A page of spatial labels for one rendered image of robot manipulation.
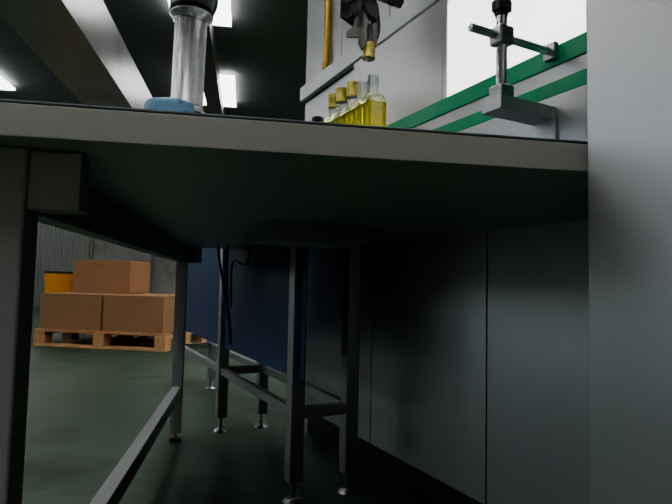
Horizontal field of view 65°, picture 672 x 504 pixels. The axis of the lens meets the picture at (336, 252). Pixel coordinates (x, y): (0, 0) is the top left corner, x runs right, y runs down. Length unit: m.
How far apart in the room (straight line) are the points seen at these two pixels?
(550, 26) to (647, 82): 0.63
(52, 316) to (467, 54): 4.43
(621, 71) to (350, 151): 0.28
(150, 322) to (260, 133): 4.20
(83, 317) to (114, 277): 0.53
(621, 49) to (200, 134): 0.43
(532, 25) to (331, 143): 0.77
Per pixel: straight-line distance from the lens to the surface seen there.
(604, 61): 0.64
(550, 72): 0.95
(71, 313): 5.11
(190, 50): 1.55
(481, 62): 1.34
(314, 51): 2.29
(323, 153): 0.55
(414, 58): 1.57
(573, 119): 0.87
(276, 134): 0.55
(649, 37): 0.62
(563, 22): 1.19
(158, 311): 4.66
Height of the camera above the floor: 0.59
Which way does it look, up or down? 3 degrees up
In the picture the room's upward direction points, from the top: 1 degrees clockwise
